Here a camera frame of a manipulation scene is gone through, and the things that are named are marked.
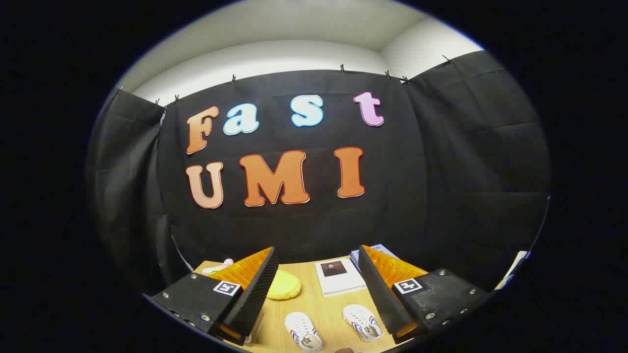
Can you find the white book with portrait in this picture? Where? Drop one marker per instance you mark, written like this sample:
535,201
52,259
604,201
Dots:
338,279

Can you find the blue book with figure cover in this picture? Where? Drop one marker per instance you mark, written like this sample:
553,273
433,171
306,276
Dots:
380,250

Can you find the yellow plush bun toy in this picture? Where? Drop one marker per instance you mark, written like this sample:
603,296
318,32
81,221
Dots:
283,285

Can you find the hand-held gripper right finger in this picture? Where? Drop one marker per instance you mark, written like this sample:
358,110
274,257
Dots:
380,294

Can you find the pink plush toy green shorts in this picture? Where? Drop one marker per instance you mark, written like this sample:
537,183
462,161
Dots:
218,267

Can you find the white sheet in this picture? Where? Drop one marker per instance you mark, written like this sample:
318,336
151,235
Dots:
515,262

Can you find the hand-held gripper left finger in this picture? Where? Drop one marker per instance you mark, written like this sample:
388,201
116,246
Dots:
255,294

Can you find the white shoe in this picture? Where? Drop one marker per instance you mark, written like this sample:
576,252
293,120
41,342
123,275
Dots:
301,331
362,321

